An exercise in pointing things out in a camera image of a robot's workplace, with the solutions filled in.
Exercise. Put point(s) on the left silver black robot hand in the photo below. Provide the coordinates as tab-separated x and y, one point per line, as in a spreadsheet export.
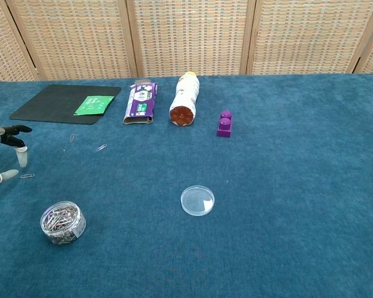
9	132

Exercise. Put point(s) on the silver paper clip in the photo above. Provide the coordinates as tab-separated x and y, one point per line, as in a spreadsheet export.
72	138
101	148
28	176

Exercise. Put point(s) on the clear jar of paper clips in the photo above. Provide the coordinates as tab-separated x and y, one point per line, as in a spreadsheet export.
62	223

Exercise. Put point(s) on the black mouse pad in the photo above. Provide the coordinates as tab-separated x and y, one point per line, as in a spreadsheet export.
59	104

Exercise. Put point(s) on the green paper packet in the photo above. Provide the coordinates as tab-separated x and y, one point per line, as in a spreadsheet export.
94	105

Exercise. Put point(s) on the purple carton box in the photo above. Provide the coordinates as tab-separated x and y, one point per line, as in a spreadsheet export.
140	104

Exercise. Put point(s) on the white bottle with yellow cap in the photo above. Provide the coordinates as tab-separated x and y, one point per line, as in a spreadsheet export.
185	96

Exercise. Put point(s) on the clear round plastic lid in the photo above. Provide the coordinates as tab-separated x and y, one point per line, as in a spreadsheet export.
197	200

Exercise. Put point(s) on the woven bamboo folding screen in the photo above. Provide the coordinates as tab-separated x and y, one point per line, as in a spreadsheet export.
186	37

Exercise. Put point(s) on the purple toy brick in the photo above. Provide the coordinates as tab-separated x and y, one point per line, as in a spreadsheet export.
225	127

